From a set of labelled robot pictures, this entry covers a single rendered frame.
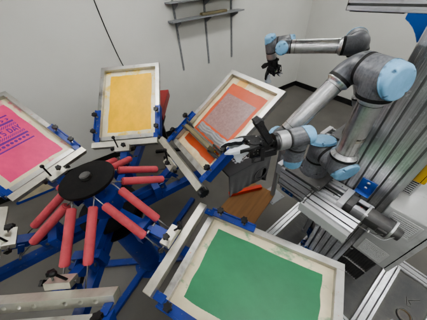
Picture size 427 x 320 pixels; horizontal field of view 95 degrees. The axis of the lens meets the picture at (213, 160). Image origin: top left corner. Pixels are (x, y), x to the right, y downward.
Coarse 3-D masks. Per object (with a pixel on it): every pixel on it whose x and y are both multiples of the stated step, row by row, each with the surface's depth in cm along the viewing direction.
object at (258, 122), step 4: (256, 116) 68; (252, 120) 69; (256, 120) 67; (260, 120) 66; (256, 124) 67; (260, 124) 67; (260, 128) 68; (264, 128) 68; (260, 132) 70; (264, 132) 69; (268, 132) 70; (264, 136) 70; (268, 136) 70; (268, 140) 72; (272, 140) 72
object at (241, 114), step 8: (248, 96) 147; (256, 96) 143; (240, 104) 148; (248, 104) 144; (256, 104) 140; (264, 104) 136; (232, 112) 149; (240, 112) 145; (248, 112) 141; (256, 112) 137; (224, 120) 150; (232, 120) 146; (240, 120) 142; (248, 120) 138; (216, 128) 151; (224, 128) 147; (232, 128) 143; (240, 128) 139; (224, 136) 144; (232, 136) 140; (200, 152) 149; (216, 152) 141; (208, 160) 142
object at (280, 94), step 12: (252, 84) 149; (264, 84) 139; (216, 96) 166; (276, 96) 130; (204, 108) 166; (192, 120) 166; (180, 132) 167; (252, 132) 132; (180, 144) 160; (192, 156) 148
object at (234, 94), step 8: (232, 88) 160; (240, 88) 155; (224, 96) 161; (232, 96) 157; (240, 96) 152; (216, 104) 162; (224, 104) 157; (232, 104) 153; (208, 112) 163; (216, 112) 158; (224, 112) 153; (200, 120) 165; (208, 120) 159; (216, 120) 155; (192, 136) 162; (192, 144) 158; (200, 144) 153
